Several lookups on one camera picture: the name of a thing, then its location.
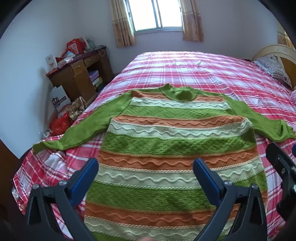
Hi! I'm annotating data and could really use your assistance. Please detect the beige floral curtain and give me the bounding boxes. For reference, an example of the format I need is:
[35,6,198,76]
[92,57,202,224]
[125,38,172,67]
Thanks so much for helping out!
[110,0,136,49]
[181,0,204,42]

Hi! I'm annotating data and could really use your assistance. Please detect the red plaid bed sheet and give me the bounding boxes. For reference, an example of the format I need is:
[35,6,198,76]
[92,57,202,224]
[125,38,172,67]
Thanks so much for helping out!
[11,51,296,241]

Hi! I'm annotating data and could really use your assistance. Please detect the green orange striped knit sweater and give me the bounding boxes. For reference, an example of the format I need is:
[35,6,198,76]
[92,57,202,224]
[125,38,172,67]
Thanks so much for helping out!
[32,83,296,241]

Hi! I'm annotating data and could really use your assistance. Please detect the flat pink box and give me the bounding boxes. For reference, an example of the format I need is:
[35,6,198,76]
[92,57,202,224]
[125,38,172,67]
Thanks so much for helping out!
[57,57,75,68]

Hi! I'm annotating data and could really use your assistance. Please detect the red plastic bag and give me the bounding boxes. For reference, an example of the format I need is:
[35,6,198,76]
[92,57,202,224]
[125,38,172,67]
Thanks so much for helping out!
[50,111,73,136]

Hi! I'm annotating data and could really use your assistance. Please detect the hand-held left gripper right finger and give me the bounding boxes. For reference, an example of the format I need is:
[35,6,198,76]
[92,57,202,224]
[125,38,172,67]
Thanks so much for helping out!
[193,158,268,241]

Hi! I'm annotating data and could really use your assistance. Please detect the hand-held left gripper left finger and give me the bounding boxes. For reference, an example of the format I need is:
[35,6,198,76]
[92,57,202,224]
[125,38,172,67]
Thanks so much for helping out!
[24,158,100,241]

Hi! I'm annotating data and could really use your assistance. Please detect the window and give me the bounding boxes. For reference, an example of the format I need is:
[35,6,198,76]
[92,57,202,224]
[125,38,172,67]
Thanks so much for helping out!
[127,0,185,35]

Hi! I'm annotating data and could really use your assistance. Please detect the stack of boxes in desk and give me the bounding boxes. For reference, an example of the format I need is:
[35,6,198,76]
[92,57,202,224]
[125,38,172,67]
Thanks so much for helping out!
[88,71,103,88]

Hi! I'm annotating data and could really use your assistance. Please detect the grey striped pillow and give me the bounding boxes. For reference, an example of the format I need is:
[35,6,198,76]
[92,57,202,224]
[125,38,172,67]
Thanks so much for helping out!
[253,54,293,88]

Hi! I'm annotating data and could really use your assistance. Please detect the white upright carton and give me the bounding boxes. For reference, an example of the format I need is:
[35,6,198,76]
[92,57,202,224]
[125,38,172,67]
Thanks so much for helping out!
[45,55,58,72]

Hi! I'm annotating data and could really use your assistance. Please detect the brown patterned cloth bag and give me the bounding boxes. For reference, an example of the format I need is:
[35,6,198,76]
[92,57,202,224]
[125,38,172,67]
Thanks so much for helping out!
[67,96,88,121]

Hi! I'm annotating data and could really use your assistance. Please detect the cream wooden headboard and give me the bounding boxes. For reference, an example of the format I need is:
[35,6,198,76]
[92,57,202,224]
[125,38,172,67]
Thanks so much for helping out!
[252,44,296,70]

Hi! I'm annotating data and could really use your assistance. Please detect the wooden desk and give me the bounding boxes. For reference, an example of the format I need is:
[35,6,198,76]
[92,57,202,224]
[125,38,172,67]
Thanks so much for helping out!
[46,47,114,100]

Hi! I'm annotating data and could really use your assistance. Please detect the white paper bag crown print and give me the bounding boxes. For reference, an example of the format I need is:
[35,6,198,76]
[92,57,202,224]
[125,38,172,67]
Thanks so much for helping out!
[50,85,71,112]

